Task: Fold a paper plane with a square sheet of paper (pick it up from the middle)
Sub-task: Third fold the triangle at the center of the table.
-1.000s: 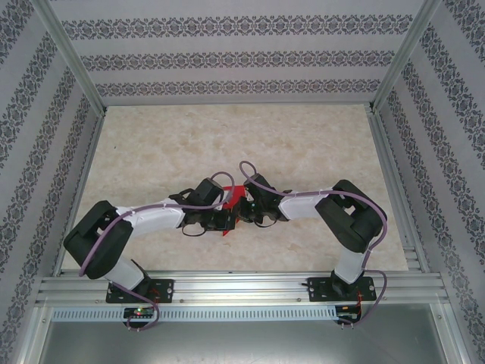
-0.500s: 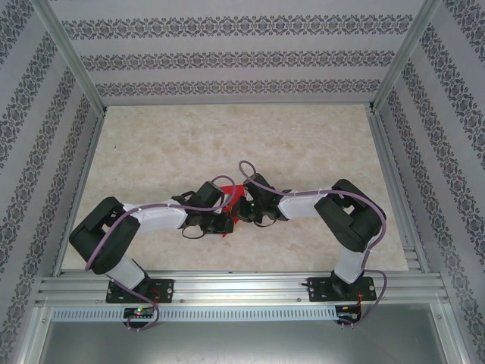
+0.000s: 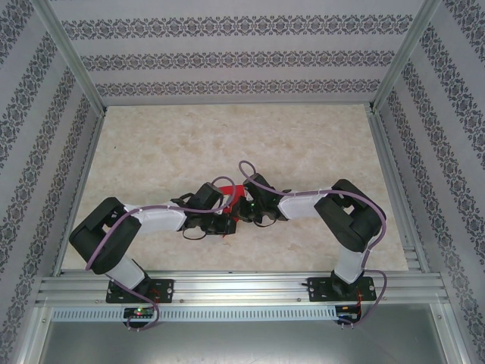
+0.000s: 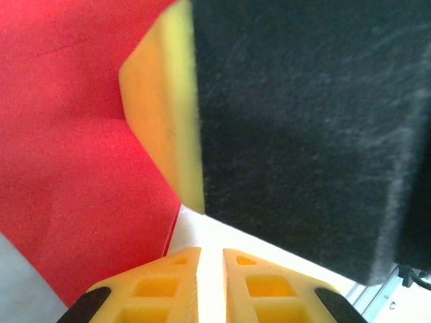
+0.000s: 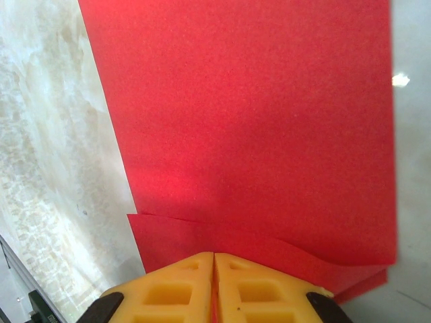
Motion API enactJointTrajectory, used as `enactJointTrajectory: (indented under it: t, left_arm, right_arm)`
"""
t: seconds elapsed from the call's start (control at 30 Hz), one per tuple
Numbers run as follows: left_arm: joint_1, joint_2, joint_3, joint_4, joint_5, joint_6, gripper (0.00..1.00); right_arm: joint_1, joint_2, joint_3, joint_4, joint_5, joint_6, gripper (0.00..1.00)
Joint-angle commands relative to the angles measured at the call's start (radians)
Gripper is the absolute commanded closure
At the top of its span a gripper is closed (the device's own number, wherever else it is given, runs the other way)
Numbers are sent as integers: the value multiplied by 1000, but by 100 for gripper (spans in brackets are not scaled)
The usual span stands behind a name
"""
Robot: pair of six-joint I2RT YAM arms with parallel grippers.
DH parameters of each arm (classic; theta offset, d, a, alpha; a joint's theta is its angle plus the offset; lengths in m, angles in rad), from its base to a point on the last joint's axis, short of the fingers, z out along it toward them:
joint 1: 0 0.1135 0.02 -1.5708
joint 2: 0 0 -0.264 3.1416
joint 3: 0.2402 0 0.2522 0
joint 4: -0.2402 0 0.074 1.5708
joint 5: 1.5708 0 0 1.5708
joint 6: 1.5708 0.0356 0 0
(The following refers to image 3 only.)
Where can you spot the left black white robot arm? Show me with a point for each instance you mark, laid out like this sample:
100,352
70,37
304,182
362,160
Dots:
110,242

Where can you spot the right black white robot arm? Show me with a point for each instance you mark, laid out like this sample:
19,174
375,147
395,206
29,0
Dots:
348,223

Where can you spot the aluminium frame post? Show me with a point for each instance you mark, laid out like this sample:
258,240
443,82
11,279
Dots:
68,53
405,53

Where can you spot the small circuit board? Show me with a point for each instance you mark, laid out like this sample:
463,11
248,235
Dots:
348,311
138,312

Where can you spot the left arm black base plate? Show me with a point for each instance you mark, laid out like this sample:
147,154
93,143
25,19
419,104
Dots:
163,290

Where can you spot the aluminium mounting rail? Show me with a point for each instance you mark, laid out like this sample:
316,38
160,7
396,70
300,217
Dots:
242,284

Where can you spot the red square paper sheet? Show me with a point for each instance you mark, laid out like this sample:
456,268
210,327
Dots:
233,189

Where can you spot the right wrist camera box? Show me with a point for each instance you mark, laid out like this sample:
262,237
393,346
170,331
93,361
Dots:
247,195

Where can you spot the aluminium side rail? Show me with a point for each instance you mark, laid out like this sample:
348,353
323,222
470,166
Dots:
81,189
394,189

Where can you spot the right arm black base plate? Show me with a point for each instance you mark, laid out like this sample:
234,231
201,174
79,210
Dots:
318,290

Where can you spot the grey metal shelf panel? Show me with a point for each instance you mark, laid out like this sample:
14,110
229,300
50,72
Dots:
242,345

